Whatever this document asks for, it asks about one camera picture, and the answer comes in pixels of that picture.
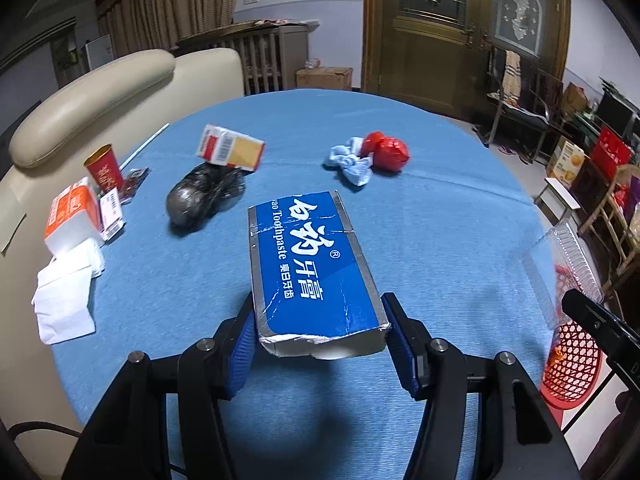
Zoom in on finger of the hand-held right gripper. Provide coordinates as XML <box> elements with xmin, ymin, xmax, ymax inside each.
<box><xmin>561</xmin><ymin>290</ymin><xmax>640</xmax><ymax>381</ymax></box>

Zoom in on small white stool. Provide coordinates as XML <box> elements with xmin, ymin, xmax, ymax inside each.
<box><xmin>534</xmin><ymin>177</ymin><xmax>581</xmax><ymax>226</ymax></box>

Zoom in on beige leather sofa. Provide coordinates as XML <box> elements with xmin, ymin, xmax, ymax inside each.
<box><xmin>0</xmin><ymin>47</ymin><xmax>246</xmax><ymax>476</ymax></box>

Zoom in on white board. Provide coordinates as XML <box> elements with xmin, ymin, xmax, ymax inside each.
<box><xmin>84</xmin><ymin>34</ymin><xmax>115</xmax><ymax>72</ymax></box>

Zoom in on bamboo chair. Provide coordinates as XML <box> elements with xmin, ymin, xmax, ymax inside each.
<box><xmin>577</xmin><ymin>165</ymin><xmax>640</xmax><ymax>281</ymax></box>

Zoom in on blue toothpaste box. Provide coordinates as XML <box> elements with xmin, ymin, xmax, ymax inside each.
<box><xmin>247</xmin><ymin>190</ymin><xmax>393</xmax><ymax>361</ymax></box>

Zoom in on red paper cup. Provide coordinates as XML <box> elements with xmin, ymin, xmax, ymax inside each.
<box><xmin>83</xmin><ymin>144</ymin><xmax>124</xmax><ymax>196</ymax></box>

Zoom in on orange white printed carton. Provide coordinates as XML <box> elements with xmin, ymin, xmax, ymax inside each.
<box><xmin>547</xmin><ymin>139</ymin><xmax>586</xmax><ymax>191</ymax></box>

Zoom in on small orange white carton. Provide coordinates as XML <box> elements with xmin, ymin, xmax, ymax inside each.
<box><xmin>195</xmin><ymin>124</ymin><xmax>266</xmax><ymax>171</ymax></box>

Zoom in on dark brown cabinet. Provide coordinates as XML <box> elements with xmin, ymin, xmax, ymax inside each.
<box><xmin>570</xmin><ymin>160</ymin><xmax>608</xmax><ymax>206</ymax></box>

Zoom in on clear plastic container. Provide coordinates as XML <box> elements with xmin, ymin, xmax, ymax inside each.
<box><xmin>522</xmin><ymin>221</ymin><xmax>603</xmax><ymax>331</ymax></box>

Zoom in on orange white tissue pack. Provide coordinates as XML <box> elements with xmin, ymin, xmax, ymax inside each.
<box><xmin>44</xmin><ymin>177</ymin><xmax>106</xmax><ymax>256</ymax></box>

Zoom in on wooden baby crib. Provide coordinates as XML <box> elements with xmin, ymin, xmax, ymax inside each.
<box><xmin>175</xmin><ymin>20</ymin><xmax>321</xmax><ymax>96</ymax></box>

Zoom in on white straw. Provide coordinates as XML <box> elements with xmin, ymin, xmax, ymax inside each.
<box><xmin>120</xmin><ymin>122</ymin><xmax>171</xmax><ymax>168</ymax></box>

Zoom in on red plastic bag ball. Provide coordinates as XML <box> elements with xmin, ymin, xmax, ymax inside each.
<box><xmin>361</xmin><ymin>131</ymin><xmax>410</xmax><ymax>173</ymax></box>

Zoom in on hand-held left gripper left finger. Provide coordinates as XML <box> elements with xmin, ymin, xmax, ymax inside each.
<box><xmin>60</xmin><ymin>290</ymin><xmax>258</xmax><ymax>480</ymax></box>

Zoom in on flat white tissue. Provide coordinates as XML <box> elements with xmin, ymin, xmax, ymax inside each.
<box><xmin>31</xmin><ymin>260</ymin><xmax>96</xmax><ymax>346</ymax></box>

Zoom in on crumpled white tissue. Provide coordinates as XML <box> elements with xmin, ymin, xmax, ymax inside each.
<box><xmin>50</xmin><ymin>237</ymin><xmax>106</xmax><ymax>281</ymax></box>

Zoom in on dark red snack wrapper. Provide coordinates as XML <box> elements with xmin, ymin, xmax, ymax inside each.
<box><xmin>120</xmin><ymin>167</ymin><xmax>151</xmax><ymax>206</ymax></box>

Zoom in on light blue crumpled cloth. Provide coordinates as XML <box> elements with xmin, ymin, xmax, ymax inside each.
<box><xmin>322</xmin><ymin>136</ymin><xmax>375</xmax><ymax>188</ymax></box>

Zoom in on brown wooden double door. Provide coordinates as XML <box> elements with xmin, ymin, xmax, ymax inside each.
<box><xmin>362</xmin><ymin>0</ymin><xmax>571</xmax><ymax>121</ymax></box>

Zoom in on black plastic bag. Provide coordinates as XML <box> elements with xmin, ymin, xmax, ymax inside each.
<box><xmin>166</xmin><ymin>165</ymin><xmax>247</xmax><ymax>233</ymax></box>

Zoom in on open tan cardboard box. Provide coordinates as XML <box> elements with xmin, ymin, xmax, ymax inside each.
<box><xmin>562</xmin><ymin>82</ymin><xmax>588</xmax><ymax>116</ymax></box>

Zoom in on brown cardboard box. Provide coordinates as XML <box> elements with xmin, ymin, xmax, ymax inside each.
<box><xmin>296</xmin><ymin>66</ymin><xmax>354</xmax><ymax>92</ymax></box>

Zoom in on black metal frame chair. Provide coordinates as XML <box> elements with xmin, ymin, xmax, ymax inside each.
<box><xmin>482</xmin><ymin>45</ymin><xmax>551</xmax><ymax>153</ymax></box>

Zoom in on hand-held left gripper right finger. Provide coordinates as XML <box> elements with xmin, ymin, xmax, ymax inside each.
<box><xmin>381</xmin><ymin>291</ymin><xmax>583</xmax><ymax>480</ymax></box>

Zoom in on blue tablecloth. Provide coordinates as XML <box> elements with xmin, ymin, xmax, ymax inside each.
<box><xmin>50</xmin><ymin>89</ymin><xmax>563</xmax><ymax>480</ymax></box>

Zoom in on red gift box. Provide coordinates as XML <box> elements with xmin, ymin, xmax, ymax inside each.
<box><xmin>592</xmin><ymin>126</ymin><xmax>632</xmax><ymax>181</ymax></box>

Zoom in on black cable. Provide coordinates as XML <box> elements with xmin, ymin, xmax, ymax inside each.
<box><xmin>7</xmin><ymin>422</ymin><xmax>83</xmax><ymax>441</ymax></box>

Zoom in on white labelled packet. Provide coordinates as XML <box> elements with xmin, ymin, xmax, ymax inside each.
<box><xmin>99</xmin><ymin>187</ymin><xmax>126</xmax><ymax>241</ymax></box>

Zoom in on red plastic basket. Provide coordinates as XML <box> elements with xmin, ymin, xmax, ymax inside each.
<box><xmin>542</xmin><ymin>322</ymin><xmax>603</xmax><ymax>411</ymax></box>

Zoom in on beige curtain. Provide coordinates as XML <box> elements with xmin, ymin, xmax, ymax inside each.
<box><xmin>95</xmin><ymin>0</ymin><xmax>246</xmax><ymax>61</ymax></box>

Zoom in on black monitor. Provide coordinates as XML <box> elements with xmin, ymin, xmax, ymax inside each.
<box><xmin>597</xmin><ymin>89</ymin><xmax>636</xmax><ymax>138</ymax></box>

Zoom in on beige plaid scarf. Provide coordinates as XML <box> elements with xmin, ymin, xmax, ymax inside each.
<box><xmin>502</xmin><ymin>50</ymin><xmax>522</xmax><ymax>106</ymax></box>

